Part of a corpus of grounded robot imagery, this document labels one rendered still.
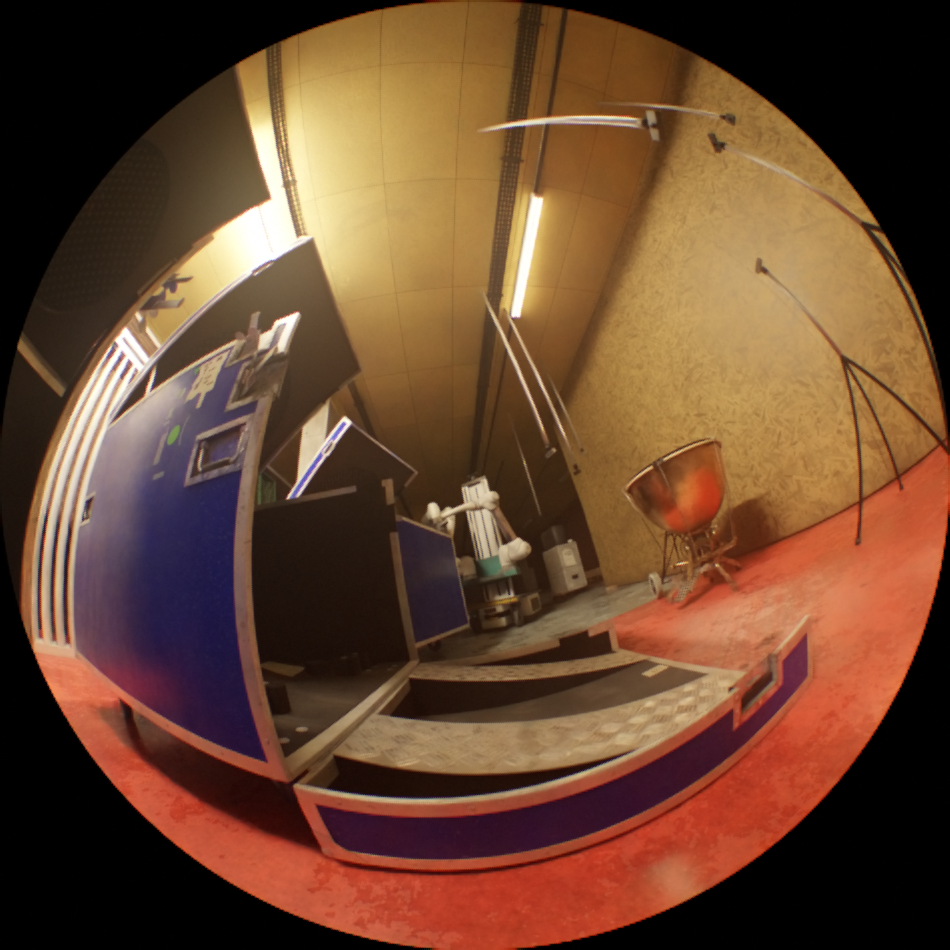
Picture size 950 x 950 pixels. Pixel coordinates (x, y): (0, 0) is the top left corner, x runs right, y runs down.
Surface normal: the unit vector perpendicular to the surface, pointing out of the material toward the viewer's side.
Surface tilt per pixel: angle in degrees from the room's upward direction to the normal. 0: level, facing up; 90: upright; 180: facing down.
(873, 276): 90
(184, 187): 136
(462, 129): 180
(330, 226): 180
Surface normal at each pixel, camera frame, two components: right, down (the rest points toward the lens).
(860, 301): -0.98, 0.15
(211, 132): 0.83, 0.51
